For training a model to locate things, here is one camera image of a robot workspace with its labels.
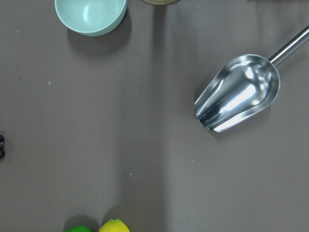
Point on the wooden cup stand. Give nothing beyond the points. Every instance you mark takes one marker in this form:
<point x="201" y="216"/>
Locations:
<point x="160" y="2"/>

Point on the yellow lemon lower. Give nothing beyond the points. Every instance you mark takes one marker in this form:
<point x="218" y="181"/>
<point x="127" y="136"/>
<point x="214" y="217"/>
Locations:
<point x="114" y="225"/>

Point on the mint green bowl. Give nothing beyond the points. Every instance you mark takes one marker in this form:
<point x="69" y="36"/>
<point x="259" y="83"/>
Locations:
<point x="91" y="17"/>

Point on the green lime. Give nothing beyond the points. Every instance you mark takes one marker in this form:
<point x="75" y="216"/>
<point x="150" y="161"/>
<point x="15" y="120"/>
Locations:
<point x="79" y="228"/>

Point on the metal ice scoop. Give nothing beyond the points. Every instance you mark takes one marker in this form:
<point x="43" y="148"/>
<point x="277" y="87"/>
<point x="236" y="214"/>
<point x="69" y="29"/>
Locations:
<point x="245" y="86"/>

